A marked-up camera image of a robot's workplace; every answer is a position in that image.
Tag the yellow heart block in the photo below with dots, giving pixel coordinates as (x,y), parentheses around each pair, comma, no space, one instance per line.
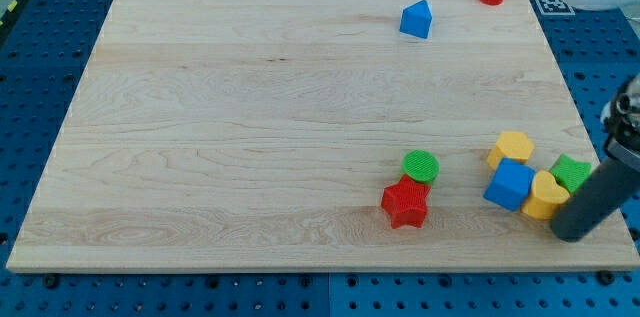
(546,197)

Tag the green cylinder block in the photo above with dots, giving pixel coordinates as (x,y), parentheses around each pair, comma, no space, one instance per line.
(421,166)

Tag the wooden board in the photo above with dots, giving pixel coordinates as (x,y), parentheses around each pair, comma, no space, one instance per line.
(244,136)

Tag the blue cube block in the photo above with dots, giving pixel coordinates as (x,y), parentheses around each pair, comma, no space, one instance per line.
(510,184)

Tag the blue triangular prism block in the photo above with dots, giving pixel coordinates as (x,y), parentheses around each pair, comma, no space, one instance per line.
(416,20)

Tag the red star block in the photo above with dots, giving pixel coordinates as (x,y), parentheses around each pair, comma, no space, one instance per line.
(406,202)

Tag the white fiducial marker tag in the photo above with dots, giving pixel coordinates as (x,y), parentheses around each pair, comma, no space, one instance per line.
(554,8)

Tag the yellow hexagon block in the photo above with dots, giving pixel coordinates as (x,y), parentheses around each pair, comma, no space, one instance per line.
(514,145)

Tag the green star block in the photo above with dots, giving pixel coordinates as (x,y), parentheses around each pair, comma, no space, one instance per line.
(570,173)

